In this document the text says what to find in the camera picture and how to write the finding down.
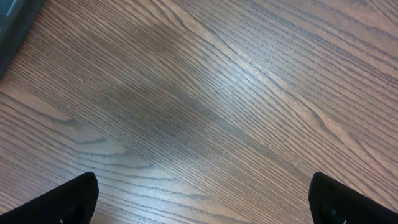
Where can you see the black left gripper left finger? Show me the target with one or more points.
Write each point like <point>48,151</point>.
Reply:
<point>72,202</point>

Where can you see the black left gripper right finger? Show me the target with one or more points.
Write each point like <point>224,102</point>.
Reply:
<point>331,202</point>

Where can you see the dark grey plastic basket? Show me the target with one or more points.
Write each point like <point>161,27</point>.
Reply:
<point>17,17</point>

